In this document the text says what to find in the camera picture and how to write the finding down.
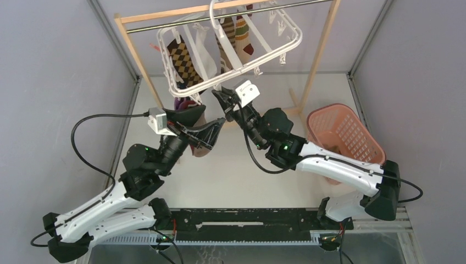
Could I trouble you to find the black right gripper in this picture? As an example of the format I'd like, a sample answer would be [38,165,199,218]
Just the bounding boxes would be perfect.
[215,87,267,151]

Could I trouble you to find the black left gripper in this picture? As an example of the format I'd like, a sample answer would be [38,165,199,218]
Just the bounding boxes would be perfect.
[154,106,224,177]

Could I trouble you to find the beige red striped sock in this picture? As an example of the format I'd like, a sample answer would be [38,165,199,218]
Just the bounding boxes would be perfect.
[190,113,210,158]

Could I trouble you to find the purple orange striped sock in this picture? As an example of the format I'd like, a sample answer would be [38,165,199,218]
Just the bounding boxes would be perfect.
[174,97,198,111]

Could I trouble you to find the white plastic clip hanger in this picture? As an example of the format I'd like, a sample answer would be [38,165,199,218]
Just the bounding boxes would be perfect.
[157,1,303,103]

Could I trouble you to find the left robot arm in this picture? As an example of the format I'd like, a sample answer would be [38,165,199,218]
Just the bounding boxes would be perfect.
[43,105,225,263]

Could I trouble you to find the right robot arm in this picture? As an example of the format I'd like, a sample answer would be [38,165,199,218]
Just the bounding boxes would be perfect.
[212,85,400,229]

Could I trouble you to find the brown argyle sock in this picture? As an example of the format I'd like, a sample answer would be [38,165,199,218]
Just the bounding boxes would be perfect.
[167,37,203,90]

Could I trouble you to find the white cloth sock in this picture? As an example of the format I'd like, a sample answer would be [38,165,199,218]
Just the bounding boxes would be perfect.
[193,23,217,79]

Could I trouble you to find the brown striped sock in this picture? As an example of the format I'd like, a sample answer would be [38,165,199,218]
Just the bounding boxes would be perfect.
[217,15,254,73]

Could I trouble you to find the pink laundry basket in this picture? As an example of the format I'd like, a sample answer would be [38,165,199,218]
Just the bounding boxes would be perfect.
[306,103,386,164]

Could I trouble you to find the metal rack rod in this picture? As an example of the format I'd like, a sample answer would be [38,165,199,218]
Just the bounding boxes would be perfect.
[126,0,330,34]

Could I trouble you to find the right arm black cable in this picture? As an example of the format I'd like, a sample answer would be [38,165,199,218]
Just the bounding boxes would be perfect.
[236,103,424,204]

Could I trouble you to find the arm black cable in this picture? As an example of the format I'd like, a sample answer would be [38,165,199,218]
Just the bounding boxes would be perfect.
[30,112,151,248]
[236,103,424,204]

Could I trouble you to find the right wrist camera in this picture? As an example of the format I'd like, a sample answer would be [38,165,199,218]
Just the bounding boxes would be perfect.
[233,79,260,108]

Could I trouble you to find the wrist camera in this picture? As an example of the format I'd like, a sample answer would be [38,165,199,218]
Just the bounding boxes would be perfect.
[148,107,176,136]
[233,79,260,108]

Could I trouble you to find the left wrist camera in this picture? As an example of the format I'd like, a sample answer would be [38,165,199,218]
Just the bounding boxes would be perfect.
[148,107,176,136]

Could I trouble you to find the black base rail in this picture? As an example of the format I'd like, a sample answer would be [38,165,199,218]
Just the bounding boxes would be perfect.
[156,208,344,243]

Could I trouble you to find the wooden drying rack frame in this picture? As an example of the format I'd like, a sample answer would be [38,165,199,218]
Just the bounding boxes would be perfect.
[113,0,342,128]

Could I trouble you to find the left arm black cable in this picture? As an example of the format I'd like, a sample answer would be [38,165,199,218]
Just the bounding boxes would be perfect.
[30,112,151,248]

